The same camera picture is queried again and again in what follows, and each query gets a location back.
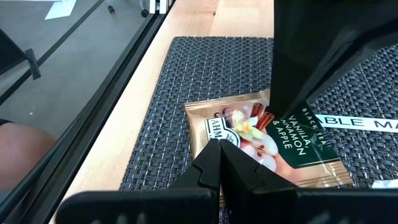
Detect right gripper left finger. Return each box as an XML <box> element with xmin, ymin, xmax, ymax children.
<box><xmin>55</xmin><ymin>139</ymin><xmax>221</xmax><ymax>224</ymax></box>

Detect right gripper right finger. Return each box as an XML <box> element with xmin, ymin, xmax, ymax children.
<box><xmin>220</xmin><ymin>139</ymin><xmax>398</xmax><ymax>224</ymax></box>

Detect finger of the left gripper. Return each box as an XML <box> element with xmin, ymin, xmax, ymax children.
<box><xmin>269</xmin><ymin>0</ymin><xmax>398</xmax><ymax>119</ymax></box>

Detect tan vanilla cinnamon tea bag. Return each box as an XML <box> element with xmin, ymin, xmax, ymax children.
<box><xmin>183</xmin><ymin>88</ymin><xmax>354</xmax><ymax>189</ymax></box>

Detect white table mat label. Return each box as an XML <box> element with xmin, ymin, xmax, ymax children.
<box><xmin>314</xmin><ymin>113</ymin><xmax>398</xmax><ymax>134</ymax></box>

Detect grey woven table mat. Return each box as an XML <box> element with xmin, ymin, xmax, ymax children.
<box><xmin>119</xmin><ymin>35</ymin><xmax>398</xmax><ymax>224</ymax></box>

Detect person's leg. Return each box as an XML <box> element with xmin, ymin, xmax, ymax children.
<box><xmin>0</xmin><ymin>121</ymin><xmax>57</xmax><ymax>191</ymax></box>

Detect black desk foot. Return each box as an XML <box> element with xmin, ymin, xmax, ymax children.
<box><xmin>0</xmin><ymin>28</ymin><xmax>42</xmax><ymax>81</ymax></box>

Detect white paper sheet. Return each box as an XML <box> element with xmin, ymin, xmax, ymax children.
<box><xmin>44</xmin><ymin>0</ymin><xmax>78</xmax><ymax>21</ymax></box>

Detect silver frame bracket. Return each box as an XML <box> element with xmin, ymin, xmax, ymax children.
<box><xmin>149</xmin><ymin>0</ymin><xmax>175</xmax><ymax>15</ymax></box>

